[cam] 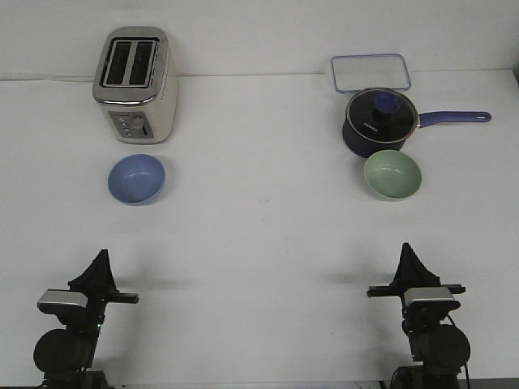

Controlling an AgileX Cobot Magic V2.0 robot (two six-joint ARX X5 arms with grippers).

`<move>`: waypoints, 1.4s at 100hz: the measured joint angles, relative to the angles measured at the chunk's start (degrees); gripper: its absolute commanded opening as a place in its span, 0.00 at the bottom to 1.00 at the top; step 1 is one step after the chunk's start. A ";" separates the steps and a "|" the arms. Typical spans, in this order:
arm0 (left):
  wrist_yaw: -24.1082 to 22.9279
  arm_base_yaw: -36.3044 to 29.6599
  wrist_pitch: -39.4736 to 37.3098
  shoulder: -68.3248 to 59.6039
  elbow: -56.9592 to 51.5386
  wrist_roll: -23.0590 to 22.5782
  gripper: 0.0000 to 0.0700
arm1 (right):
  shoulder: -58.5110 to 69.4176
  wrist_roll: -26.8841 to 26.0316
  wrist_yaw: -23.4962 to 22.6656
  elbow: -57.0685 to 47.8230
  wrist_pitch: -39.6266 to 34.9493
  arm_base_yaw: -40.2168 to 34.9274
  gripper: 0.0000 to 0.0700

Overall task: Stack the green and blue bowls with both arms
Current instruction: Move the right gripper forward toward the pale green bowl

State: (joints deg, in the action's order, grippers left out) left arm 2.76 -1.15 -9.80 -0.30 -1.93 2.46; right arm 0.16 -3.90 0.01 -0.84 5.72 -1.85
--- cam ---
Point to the blue bowl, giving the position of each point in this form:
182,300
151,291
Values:
136,180

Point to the glass pot lid blue knob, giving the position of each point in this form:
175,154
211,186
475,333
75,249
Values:
382,115

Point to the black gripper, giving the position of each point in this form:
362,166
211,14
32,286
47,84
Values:
89,284
418,315

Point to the green bowl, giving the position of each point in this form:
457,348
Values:
392,175

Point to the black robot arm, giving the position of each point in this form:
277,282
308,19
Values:
440,350
65,355

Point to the clear container lid blue rim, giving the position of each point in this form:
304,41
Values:
353,73

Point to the silver two-slot toaster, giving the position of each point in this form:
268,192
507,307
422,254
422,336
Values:
136,84

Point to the dark blue saucepan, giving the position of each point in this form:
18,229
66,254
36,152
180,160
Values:
365,148

